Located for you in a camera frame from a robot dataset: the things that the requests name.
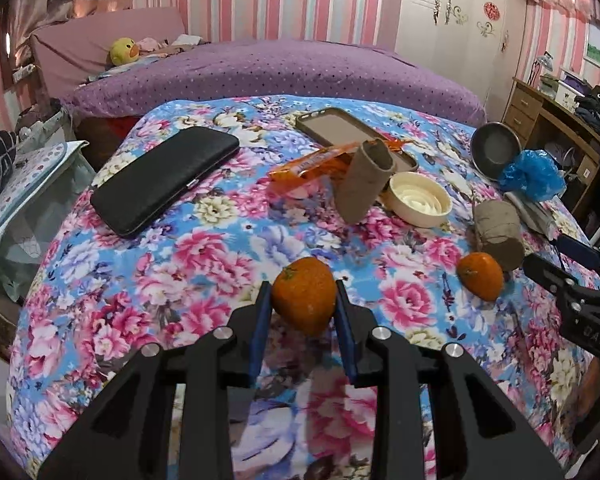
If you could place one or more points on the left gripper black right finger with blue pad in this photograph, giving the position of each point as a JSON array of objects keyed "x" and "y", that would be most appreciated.
[{"x": 478, "y": 432}]

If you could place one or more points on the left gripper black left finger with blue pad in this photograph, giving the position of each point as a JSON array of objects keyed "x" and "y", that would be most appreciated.
[{"x": 124, "y": 433}]

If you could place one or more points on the grey twine spool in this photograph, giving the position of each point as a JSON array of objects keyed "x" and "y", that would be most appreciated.
[{"x": 496, "y": 231}]

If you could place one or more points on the orange tangerine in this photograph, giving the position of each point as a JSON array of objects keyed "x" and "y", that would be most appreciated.
[
  {"x": 481, "y": 274},
  {"x": 304, "y": 295}
]

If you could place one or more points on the blue plastic bag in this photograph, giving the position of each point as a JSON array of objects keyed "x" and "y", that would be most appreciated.
[{"x": 533, "y": 173}]

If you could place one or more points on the cream round plastic lid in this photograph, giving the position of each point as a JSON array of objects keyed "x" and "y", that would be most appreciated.
[{"x": 418, "y": 200}]

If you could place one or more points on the cardboard toilet roll tube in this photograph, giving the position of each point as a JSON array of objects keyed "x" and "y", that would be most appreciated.
[{"x": 371, "y": 168}]

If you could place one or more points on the orange snack wrapper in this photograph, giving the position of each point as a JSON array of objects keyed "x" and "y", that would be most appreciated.
[{"x": 332, "y": 161}]

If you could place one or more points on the wooden desk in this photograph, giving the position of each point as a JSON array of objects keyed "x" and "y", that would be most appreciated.
[{"x": 540, "y": 122}]

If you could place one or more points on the pink mug dark inside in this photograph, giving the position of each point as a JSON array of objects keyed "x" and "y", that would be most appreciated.
[{"x": 493, "y": 147}]

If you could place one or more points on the stack of folded clothes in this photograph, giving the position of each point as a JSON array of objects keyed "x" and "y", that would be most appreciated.
[{"x": 587, "y": 100}]

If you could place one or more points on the floral bed cover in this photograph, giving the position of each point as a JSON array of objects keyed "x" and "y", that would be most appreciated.
[{"x": 97, "y": 297}]

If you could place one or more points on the desk lamp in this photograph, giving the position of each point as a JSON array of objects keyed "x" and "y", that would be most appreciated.
[{"x": 541, "y": 64}]

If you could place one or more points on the black long wallet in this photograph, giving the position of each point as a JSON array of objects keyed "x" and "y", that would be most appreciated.
[{"x": 137, "y": 194}]

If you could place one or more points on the dotted fabric storage box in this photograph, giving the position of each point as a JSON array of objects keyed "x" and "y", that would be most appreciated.
[{"x": 42, "y": 189}]

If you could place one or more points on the white wardrobe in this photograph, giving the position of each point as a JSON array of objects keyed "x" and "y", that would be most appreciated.
[{"x": 475, "y": 43}]

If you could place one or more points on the brown phone case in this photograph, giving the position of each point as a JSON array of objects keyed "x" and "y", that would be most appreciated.
[{"x": 334, "y": 126}]

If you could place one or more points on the purple dotted bedspread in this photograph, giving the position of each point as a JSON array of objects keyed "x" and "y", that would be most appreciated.
[{"x": 267, "y": 67}]

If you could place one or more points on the yellow duck plush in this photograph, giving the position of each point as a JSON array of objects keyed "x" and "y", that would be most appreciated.
[{"x": 123, "y": 51}]

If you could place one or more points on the pink headboard cover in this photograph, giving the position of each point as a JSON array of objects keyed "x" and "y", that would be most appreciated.
[{"x": 68, "y": 53}]

